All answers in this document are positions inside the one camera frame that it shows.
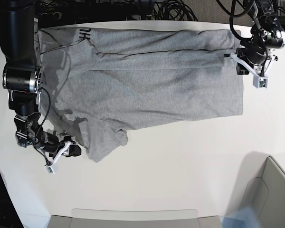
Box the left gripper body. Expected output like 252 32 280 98
239 42 272 69

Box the beige bin bottom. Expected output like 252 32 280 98
47 209 222 228

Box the blue cloth in bin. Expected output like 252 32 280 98
221 207 257 228

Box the beige bin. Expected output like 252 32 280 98
47 209 222 228
237 155 285 228

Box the black cable bundle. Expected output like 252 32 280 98
125 0 199 22

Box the grey T-shirt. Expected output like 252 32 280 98
38 28 243 162

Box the beige bin right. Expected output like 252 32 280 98
237 155 285 228

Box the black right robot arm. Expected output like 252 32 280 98
0 0 81 159

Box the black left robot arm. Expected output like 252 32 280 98
229 0 285 77

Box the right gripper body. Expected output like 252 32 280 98
33 133 63 158

